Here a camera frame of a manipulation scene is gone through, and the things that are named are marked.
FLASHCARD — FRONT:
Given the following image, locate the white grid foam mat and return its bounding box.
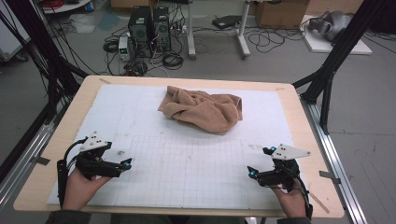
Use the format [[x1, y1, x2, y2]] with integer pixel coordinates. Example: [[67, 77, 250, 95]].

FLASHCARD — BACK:
[[46, 83, 314, 210]]

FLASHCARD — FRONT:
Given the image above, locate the white floor board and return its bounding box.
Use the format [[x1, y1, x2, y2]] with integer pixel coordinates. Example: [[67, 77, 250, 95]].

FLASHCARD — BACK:
[[300, 14, 374, 56]]

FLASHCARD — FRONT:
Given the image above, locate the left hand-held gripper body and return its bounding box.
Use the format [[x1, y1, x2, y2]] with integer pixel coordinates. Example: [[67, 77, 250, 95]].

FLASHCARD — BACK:
[[75, 131, 125, 181]]

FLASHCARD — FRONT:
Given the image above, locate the black flat device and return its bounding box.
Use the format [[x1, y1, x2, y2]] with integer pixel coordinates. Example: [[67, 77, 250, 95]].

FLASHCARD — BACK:
[[212, 14, 243, 31]]

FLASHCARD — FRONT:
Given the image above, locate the slim black computer tower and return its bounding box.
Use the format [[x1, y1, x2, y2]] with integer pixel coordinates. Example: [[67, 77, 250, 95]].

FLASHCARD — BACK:
[[152, 7, 172, 52]]

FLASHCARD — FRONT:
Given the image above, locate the coiled black cable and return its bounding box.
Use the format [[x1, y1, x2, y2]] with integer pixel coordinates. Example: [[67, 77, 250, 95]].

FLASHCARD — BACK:
[[162, 51, 185, 71], [102, 36, 120, 54]]

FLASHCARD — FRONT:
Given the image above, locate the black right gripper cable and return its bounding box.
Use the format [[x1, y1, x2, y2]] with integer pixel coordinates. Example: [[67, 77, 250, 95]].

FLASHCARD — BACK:
[[290, 174, 314, 220]]

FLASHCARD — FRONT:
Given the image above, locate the clear plastic sheet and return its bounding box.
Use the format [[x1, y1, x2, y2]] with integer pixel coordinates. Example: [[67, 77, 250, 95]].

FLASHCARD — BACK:
[[68, 13, 97, 35]]

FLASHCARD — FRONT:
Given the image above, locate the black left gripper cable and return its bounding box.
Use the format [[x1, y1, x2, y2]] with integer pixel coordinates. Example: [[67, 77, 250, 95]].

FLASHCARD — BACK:
[[56, 138, 89, 209]]

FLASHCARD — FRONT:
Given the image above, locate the tangled cable bundle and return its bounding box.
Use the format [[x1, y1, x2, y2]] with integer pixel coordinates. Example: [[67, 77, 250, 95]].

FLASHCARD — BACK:
[[123, 60, 149, 77]]

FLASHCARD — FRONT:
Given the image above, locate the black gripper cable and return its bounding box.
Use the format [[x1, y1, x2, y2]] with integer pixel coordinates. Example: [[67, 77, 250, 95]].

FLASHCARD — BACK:
[[290, 174, 314, 220], [56, 138, 89, 209]]

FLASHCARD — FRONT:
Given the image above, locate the looped black floor cable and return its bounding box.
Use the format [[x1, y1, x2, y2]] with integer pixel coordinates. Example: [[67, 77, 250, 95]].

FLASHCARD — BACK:
[[247, 26, 307, 54]]

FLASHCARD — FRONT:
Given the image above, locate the large cardboard box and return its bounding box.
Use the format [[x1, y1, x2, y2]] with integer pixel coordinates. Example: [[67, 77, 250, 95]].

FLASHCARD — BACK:
[[255, 0, 311, 30]]

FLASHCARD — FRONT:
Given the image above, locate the white bench power supply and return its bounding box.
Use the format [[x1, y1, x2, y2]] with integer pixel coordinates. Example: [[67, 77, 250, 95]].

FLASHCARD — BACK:
[[118, 35, 132, 63]]

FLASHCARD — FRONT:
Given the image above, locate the person's right hand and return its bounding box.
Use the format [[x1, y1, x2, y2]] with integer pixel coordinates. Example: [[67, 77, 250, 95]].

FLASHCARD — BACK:
[[270, 183, 307, 218]]

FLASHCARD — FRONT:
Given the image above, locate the grey metal bracket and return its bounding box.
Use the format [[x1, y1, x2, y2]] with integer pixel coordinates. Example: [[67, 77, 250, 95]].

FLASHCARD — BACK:
[[30, 155, 51, 166], [318, 170, 342, 185]]

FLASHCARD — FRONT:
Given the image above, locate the person's left hand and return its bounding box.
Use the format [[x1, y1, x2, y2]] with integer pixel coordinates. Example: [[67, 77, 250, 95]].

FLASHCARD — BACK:
[[62, 169, 111, 212]]

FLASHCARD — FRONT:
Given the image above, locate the aluminium rail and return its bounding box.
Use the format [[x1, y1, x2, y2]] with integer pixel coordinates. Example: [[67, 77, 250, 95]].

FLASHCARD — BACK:
[[0, 102, 74, 213], [300, 96, 370, 224]]

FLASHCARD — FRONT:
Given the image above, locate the grey rounded machine shell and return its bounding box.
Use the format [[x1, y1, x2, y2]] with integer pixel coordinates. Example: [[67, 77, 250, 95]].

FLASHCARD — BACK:
[[307, 10, 354, 42]]

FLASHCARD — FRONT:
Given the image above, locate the brown towel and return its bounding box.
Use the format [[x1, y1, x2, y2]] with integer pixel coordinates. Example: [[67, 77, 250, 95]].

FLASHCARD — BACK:
[[157, 85, 244, 135]]

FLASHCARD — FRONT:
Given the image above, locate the black metal frame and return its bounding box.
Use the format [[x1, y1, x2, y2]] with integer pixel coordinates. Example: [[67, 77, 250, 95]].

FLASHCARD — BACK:
[[0, 0, 90, 125], [291, 0, 396, 135]]

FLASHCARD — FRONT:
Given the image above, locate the white desk frame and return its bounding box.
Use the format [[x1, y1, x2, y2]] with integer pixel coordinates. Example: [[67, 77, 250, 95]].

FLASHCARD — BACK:
[[186, 0, 251, 61]]

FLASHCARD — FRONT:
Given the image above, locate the teal sheet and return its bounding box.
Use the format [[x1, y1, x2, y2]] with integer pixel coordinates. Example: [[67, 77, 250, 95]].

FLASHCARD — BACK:
[[97, 10, 120, 32]]

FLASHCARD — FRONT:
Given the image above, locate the large black computer tower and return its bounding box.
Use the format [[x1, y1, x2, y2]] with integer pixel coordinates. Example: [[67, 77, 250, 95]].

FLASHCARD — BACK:
[[128, 5, 154, 59]]

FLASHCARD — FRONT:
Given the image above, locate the round white table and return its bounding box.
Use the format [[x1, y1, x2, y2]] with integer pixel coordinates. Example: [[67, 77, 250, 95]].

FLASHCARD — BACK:
[[40, 0, 92, 15]]

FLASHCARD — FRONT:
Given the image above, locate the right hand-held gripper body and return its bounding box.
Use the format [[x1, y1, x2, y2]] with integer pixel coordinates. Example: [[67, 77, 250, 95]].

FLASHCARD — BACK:
[[257, 143, 312, 191]]

